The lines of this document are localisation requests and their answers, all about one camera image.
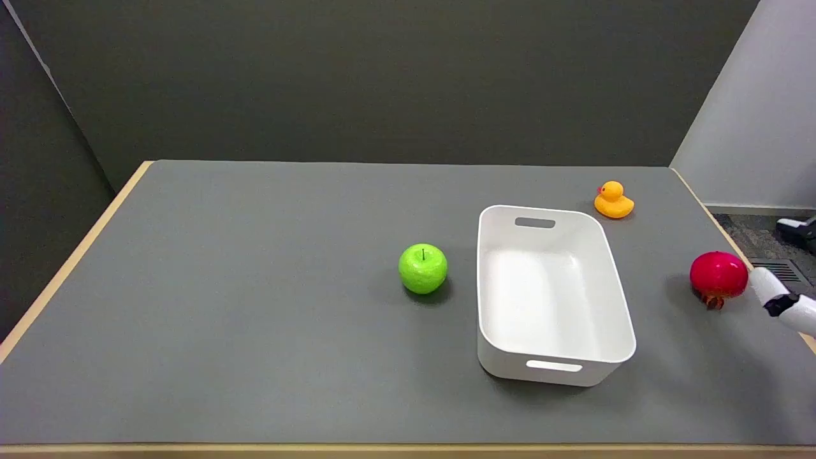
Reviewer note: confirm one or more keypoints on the grey table mat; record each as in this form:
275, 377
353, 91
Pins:
357, 306

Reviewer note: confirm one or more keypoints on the floor vent grille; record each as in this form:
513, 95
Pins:
783, 271

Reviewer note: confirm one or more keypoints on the green apple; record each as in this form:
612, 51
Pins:
422, 268

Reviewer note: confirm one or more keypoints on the black and white floor device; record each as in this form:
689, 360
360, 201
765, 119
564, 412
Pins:
799, 228

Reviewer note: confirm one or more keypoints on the red pomegranate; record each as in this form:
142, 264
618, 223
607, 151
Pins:
718, 275

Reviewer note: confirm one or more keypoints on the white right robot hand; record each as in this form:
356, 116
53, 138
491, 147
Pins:
779, 295

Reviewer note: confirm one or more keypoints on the white plastic bin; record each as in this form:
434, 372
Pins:
549, 294

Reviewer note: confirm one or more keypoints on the yellow rubber duck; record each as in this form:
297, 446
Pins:
613, 201

